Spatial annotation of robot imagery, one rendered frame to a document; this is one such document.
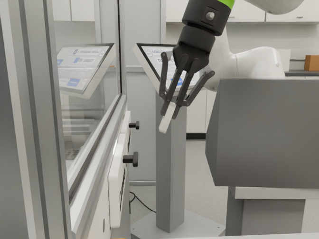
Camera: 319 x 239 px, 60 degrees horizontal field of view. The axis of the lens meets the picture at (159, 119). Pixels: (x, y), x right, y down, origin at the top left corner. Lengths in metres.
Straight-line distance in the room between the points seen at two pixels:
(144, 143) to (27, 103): 2.23
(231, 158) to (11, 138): 0.73
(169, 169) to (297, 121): 0.98
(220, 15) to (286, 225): 0.71
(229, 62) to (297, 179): 0.44
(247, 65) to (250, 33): 3.44
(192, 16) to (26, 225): 0.50
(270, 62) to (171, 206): 1.11
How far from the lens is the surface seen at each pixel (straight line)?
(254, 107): 0.81
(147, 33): 2.27
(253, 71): 1.01
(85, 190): 0.36
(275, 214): 1.01
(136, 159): 0.65
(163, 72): 0.61
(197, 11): 0.60
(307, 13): 4.36
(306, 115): 0.87
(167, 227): 1.88
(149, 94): 2.29
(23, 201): 0.19
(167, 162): 1.67
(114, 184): 0.53
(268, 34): 4.53
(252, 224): 1.01
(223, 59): 1.02
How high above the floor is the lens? 1.15
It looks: 14 degrees down
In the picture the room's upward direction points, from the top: straight up
